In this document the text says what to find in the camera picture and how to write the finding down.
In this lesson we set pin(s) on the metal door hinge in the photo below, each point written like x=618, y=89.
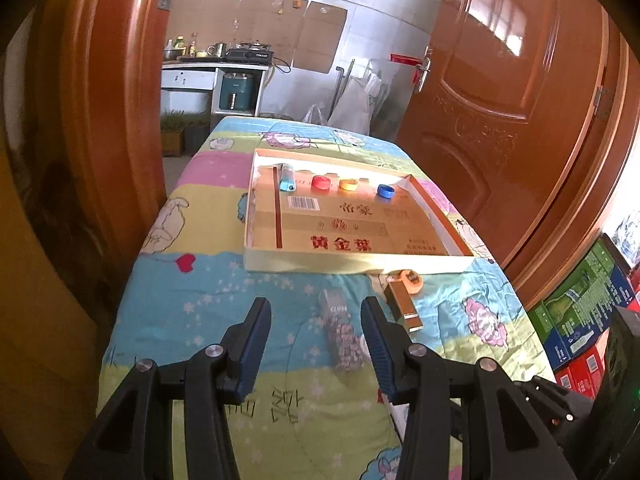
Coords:
x=603, y=103

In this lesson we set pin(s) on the plain orange bottle cap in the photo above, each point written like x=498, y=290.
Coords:
x=348, y=185

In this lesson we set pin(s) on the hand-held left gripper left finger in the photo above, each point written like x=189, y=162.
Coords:
x=250, y=355

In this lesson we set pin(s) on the shallow white orange cardboard tray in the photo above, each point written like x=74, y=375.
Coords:
x=350, y=240

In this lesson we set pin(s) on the wooden planter box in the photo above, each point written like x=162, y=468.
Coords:
x=172, y=140

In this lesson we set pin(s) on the yellow bottle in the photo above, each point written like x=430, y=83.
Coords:
x=180, y=43

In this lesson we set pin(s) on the brown cardboard wall covering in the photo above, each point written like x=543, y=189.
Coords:
x=310, y=40

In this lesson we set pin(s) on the red beverage carton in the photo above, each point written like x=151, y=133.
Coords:
x=582, y=372

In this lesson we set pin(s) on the colourful cartoon printed blanket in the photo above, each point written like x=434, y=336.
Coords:
x=200, y=285

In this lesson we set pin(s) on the orange printed bottle cap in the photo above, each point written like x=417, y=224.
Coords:
x=410, y=281

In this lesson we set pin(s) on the small white plastic bag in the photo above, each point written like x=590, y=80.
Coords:
x=313, y=115

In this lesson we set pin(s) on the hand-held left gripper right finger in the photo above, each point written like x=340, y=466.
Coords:
x=382, y=355

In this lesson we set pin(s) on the white kitchen counter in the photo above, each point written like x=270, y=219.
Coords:
x=190, y=77

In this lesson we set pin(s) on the floral clear lighter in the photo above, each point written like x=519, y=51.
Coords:
x=342, y=340

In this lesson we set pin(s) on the light blue lighter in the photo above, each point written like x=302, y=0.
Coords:
x=287, y=179

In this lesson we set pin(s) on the grey pipe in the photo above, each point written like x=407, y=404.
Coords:
x=341, y=85

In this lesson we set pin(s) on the red ribbon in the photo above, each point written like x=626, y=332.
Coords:
x=402, y=58

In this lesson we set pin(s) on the blue bottle cap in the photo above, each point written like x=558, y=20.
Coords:
x=385, y=191

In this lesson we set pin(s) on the black induction stove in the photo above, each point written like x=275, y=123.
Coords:
x=250, y=53

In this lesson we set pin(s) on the brown wooden door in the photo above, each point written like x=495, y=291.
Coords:
x=500, y=110

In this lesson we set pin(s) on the green beverage carton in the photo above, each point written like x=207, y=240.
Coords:
x=542, y=325
x=585, y=295

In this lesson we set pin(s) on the green air fryer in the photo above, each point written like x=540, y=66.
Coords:
x=237, y=92

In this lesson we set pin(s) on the red bottle cap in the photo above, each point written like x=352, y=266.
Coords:
x=320, y=183

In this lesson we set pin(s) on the metal mug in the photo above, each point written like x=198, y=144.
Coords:
x=215, y=50

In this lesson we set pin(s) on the gold lighter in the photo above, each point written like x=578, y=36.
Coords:
x=404, y=307

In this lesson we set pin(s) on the large white plastic bag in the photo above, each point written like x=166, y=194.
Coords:
x=355, y=105

